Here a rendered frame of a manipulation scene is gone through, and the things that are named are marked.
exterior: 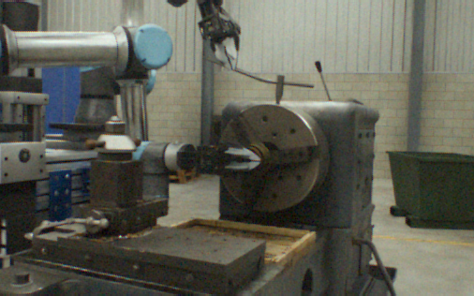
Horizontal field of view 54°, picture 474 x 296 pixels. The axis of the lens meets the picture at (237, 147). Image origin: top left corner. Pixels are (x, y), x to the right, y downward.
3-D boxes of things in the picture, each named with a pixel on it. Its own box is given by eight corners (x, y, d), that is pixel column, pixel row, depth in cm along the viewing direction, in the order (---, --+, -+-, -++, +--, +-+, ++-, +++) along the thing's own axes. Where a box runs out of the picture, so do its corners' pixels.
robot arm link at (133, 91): (104, 36, 140) (116, 197, 145) (115, 30, 131) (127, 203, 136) (140, 37, 146) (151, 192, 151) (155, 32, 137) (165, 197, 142)
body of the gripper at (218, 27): (201, 42, 132) (190, 3, 134) (215, 47, 140) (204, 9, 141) (225, 31, 129) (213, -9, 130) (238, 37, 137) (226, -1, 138)
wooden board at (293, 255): (194, 229, 136) (194, 216, 136) (316, 246, 121) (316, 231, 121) (129, 255, 109) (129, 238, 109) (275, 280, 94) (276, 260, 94)
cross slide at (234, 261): (81, 235, 102) (81, 214, 102) (266, 265, 84) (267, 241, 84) (17, 254, 87) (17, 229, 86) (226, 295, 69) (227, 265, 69)
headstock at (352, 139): (271, 192, 216) (274, 107, 214) (377, 201, 196) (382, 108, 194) (210, 214, 162) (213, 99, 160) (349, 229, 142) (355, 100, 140)
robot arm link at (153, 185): (158, 205, 141) (158, 169, 140) (173, 212, 131) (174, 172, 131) (133, 207, 137) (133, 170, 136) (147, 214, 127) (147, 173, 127)
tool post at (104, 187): (115, 199, 93) (115, 149, 92) (146, 203, 90) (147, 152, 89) (88, 205, 86) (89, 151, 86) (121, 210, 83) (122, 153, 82)
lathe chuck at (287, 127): (224, 197, 152) (235, 99, 149) (318, 216, 139) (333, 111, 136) (211, 200, 144) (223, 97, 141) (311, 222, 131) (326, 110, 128)
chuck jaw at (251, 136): (257, 154, 140) (234, 122, 143) (269, 143, 138) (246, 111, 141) (242, 155, 130) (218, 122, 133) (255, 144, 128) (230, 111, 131)
